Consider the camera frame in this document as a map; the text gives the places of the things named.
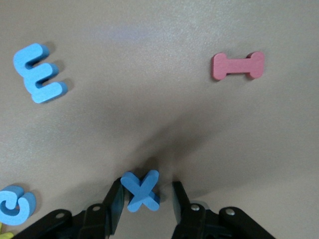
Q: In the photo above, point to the red foam letter I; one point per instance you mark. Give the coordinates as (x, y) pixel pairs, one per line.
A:
(236, 66)

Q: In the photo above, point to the yellow foam letter Y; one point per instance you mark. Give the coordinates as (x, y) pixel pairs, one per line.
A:
(3, 234)

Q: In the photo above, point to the blue foam letter X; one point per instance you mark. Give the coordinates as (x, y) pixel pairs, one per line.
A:
(140, 191)

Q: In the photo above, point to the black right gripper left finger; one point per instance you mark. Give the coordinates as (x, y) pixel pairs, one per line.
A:
(94, 221)

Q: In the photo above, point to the blue foam letter G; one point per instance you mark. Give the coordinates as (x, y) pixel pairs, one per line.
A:
(25, 206)

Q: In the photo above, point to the brown table cover mat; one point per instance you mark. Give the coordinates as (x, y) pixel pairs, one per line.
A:
(149, 99)

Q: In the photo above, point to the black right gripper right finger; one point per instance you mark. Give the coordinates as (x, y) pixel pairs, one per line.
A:
(194, 221)

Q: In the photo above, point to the blue foam letter E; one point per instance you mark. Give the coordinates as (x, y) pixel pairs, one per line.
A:
(28, 74)

